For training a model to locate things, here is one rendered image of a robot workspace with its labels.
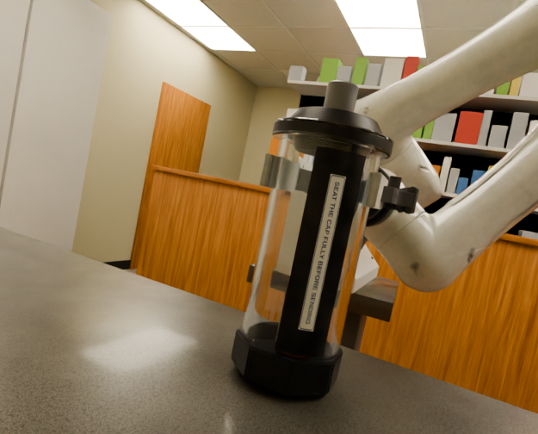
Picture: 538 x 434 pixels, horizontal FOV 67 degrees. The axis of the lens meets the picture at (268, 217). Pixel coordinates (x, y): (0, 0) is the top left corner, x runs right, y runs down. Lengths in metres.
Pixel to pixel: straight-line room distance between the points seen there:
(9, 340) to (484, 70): 0.78
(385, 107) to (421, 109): 0.07
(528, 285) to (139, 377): 1.97
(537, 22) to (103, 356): 0.75
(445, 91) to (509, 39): 0.12
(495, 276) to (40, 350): 1.98
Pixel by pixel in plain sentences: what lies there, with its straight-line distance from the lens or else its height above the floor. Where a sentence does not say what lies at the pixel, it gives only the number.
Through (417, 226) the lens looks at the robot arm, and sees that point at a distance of 0.67.
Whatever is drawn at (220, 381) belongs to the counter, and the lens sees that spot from 0.38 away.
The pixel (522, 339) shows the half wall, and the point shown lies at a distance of 2.22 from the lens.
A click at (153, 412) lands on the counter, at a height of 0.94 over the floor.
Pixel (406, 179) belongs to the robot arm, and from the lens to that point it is 0.94.
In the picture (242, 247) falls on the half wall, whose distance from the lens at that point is 2.45.
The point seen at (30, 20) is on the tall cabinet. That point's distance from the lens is 3.19.
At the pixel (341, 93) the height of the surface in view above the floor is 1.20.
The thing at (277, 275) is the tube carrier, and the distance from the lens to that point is 0.34.
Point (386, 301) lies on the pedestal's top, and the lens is 0.87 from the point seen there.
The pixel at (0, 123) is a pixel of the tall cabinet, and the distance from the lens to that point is 3.06.
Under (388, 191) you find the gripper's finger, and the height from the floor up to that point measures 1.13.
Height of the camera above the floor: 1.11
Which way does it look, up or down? 3 degrees down
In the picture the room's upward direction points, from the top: 11 degrees clockwise
